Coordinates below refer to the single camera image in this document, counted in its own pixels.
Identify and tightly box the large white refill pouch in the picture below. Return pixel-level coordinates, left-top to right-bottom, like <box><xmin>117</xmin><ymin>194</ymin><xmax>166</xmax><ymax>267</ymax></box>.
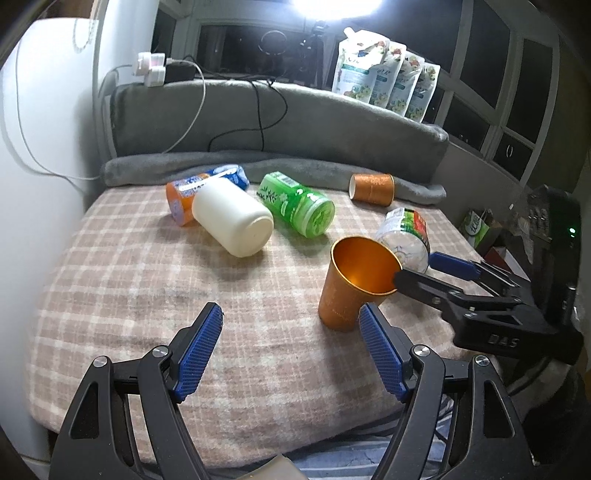
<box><xmin>331</xmin><ymin>27</ymin><xmax>389</xmax><ymax>100</ymax></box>

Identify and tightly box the bright lamp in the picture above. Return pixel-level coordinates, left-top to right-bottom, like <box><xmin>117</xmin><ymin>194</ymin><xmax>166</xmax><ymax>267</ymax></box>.
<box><xmin>293</xmin><ymin>0</ymin><xmax>386</xmax><ymax>20</ymax></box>

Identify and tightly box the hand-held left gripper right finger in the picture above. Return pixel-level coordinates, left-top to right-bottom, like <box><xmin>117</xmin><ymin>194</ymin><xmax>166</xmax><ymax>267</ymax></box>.
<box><xmin>359</xmin><ymin>303</ymin><xmax>539</xmax><ymax>480</ymax></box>

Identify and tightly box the orange and blue bottle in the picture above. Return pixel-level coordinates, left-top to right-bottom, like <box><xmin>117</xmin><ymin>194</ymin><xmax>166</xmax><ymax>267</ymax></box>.
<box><xmin>165</xmin><ymin>164</ymin><xmax>250</xmax><ymax>227</ymax></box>

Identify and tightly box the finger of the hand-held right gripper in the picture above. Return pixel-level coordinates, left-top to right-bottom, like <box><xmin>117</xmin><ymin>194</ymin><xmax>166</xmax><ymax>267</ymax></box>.
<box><xmin>428</xmin><ymin>251</ymin><xmax>533</xmax><ymax>306</ymax></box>
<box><xmin>392</xmin><ymin>268</ymin><xmax>467</xmax><ymax>319</ymax></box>

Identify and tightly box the white plastic bottle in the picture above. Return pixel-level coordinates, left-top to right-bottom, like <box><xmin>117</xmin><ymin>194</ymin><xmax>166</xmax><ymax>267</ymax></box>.
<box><xmin>191</xmin><ymin>178</ymin><xmax>275</xmax><ymax>257</ymax></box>

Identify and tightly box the grey fleece cover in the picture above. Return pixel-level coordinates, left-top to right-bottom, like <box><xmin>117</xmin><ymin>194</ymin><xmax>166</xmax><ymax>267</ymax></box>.
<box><xmin>111</xmin><ymin>78</ymin><xmax>451</xmax><ymax>161</ymax></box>

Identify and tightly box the green drink can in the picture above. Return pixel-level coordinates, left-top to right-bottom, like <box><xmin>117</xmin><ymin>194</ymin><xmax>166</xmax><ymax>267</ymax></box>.
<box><xmin>256</xmin><ymin>171</ymin><xmax>336</xmax><ymax>239</ymax></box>

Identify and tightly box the rolled grey blanket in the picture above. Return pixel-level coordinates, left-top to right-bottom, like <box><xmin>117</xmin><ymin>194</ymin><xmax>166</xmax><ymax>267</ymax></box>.
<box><xmin>101</xmin><ymin>150</ymin><xmax>447</xmax><ymax>206</ymax></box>

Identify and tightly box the black power strip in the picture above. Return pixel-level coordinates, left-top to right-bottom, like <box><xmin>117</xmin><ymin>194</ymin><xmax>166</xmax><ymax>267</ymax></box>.
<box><xmin>163</xmin><ymin>62</ymin><xmax>200</xmax><ymax>85</ymax></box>

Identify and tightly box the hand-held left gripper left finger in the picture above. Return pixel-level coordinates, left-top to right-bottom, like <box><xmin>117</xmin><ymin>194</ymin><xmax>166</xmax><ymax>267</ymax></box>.
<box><xmin>48</xmin><ymin>302</ymin><xmax>225</xmax><ymax>480</ymax></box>

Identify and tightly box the long white cable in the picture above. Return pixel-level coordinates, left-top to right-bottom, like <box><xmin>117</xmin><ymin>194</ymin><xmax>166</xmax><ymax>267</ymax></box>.
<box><xmin>2</xmin><ymin>44</ymin><xmax>139</xmax><ymax>182</ymax></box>

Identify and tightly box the red and green label can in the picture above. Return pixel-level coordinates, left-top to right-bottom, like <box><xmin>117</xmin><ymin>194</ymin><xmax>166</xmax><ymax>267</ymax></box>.
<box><xmin>374</xmin><ymin>207</ymin><xmax>431</xmax><ymax>274</ymax></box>

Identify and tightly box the green paper bag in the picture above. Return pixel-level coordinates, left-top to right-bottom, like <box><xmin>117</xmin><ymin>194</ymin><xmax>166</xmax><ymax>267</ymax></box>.
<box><xmin>461</xmin><ymin>209</ymin><xmax>503</xmax><ymax>254</ymax></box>

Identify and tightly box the black cable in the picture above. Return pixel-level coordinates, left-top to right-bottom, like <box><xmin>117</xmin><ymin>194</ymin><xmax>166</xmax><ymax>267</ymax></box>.
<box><xmin>209</xmin><ymin>78</ymin><xmax>290</xmax><ymax>153</ymax></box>

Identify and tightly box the short white cable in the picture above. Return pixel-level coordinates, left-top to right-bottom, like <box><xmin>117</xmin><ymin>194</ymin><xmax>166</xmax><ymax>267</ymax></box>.
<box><xmin>158</xmin><ymin>56</ymin><xmax>206</xmax><ymax>157</ymax></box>

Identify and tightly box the orange metal cup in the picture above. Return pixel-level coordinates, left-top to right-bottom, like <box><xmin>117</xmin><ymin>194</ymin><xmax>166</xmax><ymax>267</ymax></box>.
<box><xmin>349</xmin><ymin>173</ymin><xmax>396</xmax><ymax>204</ymax></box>
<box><xmin>318</xmin><ymin>235</ymin><xmax>403</xmax><ymax>331</ymax></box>

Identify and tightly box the blue striped cloth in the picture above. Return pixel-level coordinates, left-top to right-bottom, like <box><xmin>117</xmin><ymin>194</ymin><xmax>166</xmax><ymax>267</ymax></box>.
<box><xmin>286</xmin><ymin>394</ymin><xmax>465</xmax><ymax>480</ymax></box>

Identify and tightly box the black tripod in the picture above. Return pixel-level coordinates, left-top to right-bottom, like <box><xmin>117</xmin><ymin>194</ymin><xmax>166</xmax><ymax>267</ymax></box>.
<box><xmin>298</xmin><ymin>19</ymin><xmax>329</xmax><ymax>88</ymax></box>

